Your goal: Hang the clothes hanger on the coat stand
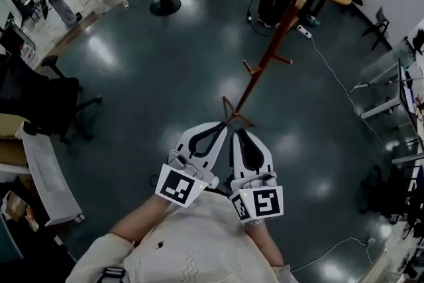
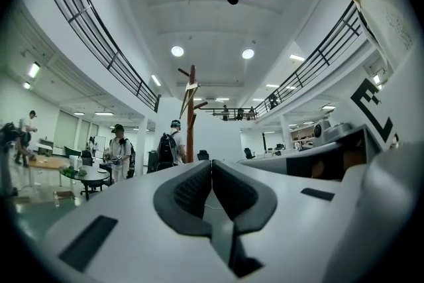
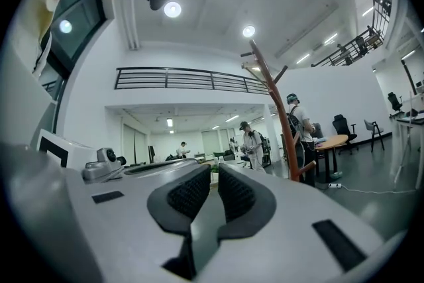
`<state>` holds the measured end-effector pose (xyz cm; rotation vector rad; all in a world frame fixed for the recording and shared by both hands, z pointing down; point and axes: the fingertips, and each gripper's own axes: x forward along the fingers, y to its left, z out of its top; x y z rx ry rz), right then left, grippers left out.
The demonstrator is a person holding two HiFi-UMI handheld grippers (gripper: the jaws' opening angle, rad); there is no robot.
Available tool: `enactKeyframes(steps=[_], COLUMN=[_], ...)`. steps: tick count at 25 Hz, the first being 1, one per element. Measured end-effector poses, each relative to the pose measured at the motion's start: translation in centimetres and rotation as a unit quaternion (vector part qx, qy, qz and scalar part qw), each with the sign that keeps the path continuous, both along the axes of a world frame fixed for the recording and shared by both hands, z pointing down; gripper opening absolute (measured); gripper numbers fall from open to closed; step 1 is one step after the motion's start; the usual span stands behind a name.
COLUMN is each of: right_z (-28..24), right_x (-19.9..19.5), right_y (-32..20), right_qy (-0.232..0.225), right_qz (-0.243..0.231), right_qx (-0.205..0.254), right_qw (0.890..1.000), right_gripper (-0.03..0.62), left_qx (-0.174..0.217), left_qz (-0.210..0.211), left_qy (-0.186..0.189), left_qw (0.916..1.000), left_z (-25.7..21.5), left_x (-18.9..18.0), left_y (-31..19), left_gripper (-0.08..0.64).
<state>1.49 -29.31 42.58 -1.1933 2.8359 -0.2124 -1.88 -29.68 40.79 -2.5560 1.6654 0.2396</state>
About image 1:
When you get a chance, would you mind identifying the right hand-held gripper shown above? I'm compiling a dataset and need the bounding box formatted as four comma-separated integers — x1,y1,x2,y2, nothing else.
229,129,285,224

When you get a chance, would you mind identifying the red-brown wooden coat rack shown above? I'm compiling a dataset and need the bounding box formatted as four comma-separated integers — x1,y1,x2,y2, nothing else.
222,0,354,129

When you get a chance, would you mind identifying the black swivel chair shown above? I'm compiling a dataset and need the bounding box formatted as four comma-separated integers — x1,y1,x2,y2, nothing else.
359,164,424,226

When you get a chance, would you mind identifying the black shoulder strap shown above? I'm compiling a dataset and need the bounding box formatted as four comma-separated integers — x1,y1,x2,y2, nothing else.
96,266,127,283

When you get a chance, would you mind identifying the black office chair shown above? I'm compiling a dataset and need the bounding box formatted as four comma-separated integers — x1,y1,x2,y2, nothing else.
0,54,103,145

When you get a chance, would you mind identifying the brown cardboard box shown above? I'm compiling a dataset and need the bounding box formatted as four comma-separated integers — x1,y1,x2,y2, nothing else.
0,138,28,167

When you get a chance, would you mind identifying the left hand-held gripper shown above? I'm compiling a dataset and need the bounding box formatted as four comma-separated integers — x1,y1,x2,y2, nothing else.
154,121,228,209

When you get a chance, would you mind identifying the long white cable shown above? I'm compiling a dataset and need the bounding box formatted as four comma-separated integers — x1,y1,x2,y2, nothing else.
309,37,395,163

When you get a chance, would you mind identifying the grey chair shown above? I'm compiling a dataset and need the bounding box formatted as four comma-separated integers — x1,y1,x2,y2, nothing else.
361,5,394,51

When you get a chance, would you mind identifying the white desk frame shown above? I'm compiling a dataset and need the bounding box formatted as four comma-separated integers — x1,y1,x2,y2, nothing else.
350,58,424,122

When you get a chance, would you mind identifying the white cabinet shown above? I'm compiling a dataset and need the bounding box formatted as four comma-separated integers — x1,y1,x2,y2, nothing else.
21,122,83,227

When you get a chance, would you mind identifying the person's cream shirt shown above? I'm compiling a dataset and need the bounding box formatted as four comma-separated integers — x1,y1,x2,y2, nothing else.
65,190,299,283

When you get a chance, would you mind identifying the person's left forearm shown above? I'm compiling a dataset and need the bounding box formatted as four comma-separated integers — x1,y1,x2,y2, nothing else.
108,192,178,245

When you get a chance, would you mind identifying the open cardboard box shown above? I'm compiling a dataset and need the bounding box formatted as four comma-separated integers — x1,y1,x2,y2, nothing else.
1,190,28,222

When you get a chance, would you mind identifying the white power strip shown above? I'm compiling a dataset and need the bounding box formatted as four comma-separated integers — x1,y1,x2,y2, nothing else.
296,25,314,40

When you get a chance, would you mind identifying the person's right forearm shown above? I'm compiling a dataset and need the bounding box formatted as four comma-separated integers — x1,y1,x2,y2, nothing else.
244,220,286,268

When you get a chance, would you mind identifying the white cable with adapter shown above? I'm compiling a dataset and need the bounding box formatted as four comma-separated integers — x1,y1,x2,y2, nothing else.
290,237,377,273

